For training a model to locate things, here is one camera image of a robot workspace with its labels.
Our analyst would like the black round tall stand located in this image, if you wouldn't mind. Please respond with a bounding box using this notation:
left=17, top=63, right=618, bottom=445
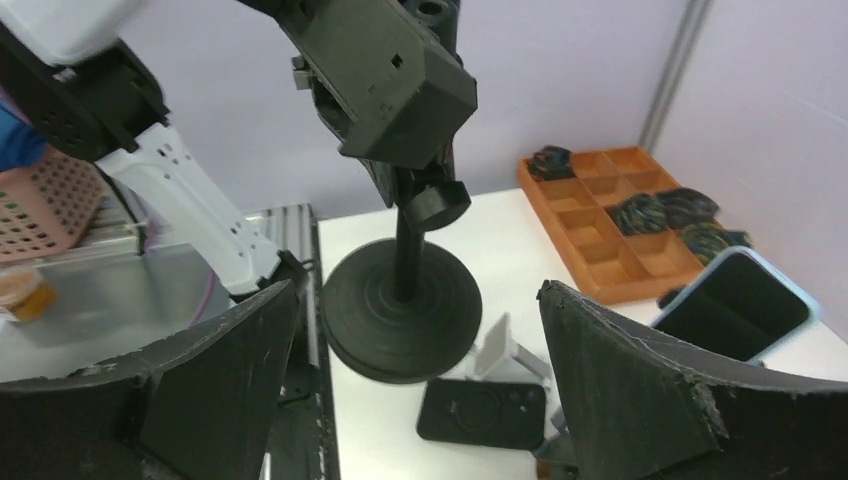
left=320, top=163, right=482, bottom=384

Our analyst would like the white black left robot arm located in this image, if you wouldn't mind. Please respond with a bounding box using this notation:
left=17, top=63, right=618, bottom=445
left=1, top=1, right=478, bottom=301

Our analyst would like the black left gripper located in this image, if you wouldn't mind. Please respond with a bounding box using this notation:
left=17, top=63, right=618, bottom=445
left=245, top=1, right=478, bottom=206

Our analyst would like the pink perforated basket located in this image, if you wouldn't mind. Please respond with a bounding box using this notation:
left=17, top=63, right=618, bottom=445
left=1, top=147, right=106, bottom=263

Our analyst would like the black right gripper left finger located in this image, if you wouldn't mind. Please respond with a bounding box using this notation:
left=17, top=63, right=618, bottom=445
left=1, top=281, right=300, bottom=479

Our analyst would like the blue case smartphone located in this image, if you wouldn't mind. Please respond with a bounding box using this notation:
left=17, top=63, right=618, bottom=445
left=651, top=246, right=821, bottom=364

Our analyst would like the orange lidded cup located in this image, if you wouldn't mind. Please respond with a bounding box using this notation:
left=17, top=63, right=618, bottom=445
left=1, top=266, right=57, bottom=323

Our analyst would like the black cable bundle corner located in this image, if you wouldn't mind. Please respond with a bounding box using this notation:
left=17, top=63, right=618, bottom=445
left=527, top=145, right=576, bottom=182

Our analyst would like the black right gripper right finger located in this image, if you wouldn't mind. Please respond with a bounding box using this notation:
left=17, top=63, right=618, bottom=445
left=537, top=280, right=847, bottom=479

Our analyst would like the silver stand left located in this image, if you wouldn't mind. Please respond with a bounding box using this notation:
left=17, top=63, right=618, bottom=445
left=465, top=313, right=553, bottom=389

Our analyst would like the orange wooden organizer tray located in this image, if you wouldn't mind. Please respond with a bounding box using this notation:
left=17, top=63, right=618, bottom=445
left=516, top=146, right=703, bottom=305

